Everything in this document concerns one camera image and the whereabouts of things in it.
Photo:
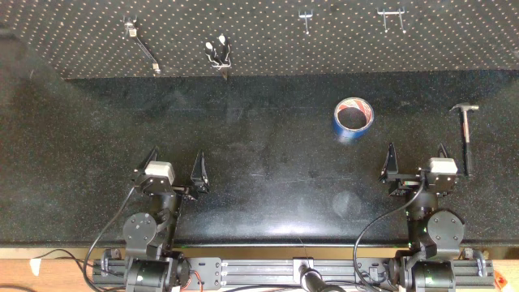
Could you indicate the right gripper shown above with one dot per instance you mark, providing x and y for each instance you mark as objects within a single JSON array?
[{"x": 403, "y": 183}]

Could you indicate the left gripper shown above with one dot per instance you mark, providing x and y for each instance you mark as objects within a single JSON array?
[{"x": 184, "y": 191}]

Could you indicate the hammer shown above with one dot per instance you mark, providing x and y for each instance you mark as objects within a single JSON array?
[{"x": 466, "y": 125}]

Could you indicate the roll of blue tape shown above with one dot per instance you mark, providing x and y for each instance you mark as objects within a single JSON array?
[{"x": 340, "y": 130}]

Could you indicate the black and white pliers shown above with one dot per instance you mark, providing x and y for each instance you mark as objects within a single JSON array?
[{"x": 211, "y": 50}]

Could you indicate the wrench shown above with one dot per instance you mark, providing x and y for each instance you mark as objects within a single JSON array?
[{"x": 142, "y": 48}]

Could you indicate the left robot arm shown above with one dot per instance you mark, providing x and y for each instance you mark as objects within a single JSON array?
[{"x": 140, "y": 233}]

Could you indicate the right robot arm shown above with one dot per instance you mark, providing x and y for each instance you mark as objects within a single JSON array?
[{"x": 446, "y": 231}]

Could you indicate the metal loop hook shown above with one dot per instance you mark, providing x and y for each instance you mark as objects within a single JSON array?
[{"x": 228, "y": 63}]

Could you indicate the metal double hook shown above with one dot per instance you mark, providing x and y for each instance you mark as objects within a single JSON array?
[{"x": 391, "y": 12}]

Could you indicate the white tape strip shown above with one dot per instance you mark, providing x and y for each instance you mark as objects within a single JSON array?
[{"x": 35, "y": 265}]

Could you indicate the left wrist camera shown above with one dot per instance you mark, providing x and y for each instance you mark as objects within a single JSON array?
[{"x": 160, "y": 170}]

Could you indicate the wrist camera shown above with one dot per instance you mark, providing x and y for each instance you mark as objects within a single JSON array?
[
  {"x": 160, "y": 170},
  {"x": 443, "y": 166}
]

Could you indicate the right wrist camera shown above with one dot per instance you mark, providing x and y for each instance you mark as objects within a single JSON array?
[{"x": 443, "y": 166}]

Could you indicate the mounting rail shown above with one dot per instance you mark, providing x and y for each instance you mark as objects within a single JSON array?
[{"x": 259, "y": 271}]

